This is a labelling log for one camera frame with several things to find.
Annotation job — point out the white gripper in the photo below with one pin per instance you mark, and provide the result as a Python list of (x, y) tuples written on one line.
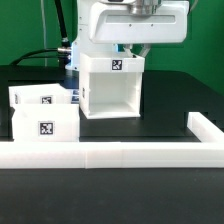
[(114, 24)]

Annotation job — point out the white drawer cabinet box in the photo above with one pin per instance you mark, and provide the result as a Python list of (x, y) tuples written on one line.
[(110, 84)]

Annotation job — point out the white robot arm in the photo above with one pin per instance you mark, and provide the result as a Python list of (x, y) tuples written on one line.
[(82, 43)]

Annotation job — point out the white marker sheet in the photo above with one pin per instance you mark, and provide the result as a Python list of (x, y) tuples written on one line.
[(73, 95)]

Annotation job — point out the white L-shaped fence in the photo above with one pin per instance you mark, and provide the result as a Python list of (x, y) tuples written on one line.
[(206, 152)]

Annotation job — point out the white front drawer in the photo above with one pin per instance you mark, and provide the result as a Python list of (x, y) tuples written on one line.
[(46, 123)]

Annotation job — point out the white drawer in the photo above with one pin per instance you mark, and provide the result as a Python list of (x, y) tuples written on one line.
[(46, 123), (39, 94)]

